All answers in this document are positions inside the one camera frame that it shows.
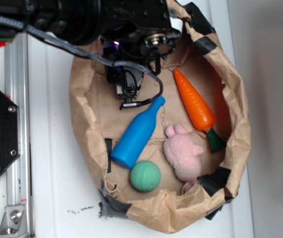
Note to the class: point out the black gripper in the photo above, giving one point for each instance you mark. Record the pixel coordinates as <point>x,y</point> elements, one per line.
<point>141,31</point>

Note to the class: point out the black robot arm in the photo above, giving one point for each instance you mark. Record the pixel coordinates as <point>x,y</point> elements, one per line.
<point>75,26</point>

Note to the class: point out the orange toy carrot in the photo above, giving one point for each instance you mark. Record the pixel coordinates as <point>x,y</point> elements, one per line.
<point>198,110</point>

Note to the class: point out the pink plush pig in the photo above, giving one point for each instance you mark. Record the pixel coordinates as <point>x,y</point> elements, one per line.
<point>183,154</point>

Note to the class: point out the blue plastic bottle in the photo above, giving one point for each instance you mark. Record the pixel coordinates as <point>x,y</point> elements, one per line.
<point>136,136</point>

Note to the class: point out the brown paper bag with tape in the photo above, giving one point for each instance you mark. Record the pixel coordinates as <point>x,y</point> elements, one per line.
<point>98,125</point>

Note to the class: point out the green dimpled ball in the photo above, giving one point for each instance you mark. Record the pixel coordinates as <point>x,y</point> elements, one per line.
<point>145,176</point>

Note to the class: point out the aluminium extrusion rail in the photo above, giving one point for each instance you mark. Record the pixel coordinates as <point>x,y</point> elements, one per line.
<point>18,175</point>

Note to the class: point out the metal corner bracket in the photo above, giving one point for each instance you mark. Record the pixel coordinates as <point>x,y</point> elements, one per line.
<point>14,222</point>

